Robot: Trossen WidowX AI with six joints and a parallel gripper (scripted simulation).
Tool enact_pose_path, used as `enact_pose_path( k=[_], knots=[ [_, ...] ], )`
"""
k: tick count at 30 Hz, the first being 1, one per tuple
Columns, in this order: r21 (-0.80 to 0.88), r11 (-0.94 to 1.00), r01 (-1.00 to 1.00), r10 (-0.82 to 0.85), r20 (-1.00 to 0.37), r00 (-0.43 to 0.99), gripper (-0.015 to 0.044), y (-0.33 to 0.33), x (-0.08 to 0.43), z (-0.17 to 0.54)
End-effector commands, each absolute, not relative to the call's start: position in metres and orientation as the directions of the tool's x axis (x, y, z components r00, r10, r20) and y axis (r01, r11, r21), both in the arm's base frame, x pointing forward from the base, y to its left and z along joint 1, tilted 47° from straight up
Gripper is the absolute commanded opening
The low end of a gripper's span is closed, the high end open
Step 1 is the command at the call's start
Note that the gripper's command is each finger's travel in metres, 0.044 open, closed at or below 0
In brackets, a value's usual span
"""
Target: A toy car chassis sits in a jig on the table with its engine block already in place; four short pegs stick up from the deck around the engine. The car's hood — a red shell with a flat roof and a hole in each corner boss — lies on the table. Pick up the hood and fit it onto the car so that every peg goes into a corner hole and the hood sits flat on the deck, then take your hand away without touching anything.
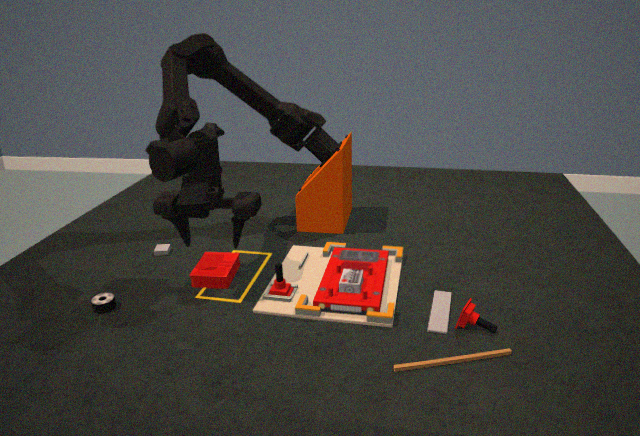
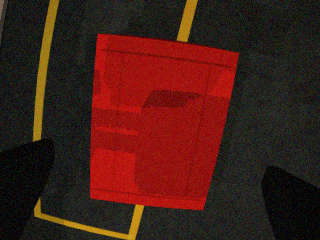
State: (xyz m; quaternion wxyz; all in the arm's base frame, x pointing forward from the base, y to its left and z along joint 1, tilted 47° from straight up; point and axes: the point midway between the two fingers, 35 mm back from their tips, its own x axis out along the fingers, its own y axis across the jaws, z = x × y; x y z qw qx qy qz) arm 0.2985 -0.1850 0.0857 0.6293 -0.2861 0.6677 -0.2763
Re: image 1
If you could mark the thin orange-brown rod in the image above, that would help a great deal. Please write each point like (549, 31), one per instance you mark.
(451, 360)

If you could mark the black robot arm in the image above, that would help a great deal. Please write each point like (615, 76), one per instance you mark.
(175, 155)

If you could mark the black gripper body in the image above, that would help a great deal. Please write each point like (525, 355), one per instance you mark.
(245, 204)

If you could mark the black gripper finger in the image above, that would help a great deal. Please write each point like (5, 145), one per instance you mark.
(182, 226)
(238, 225)

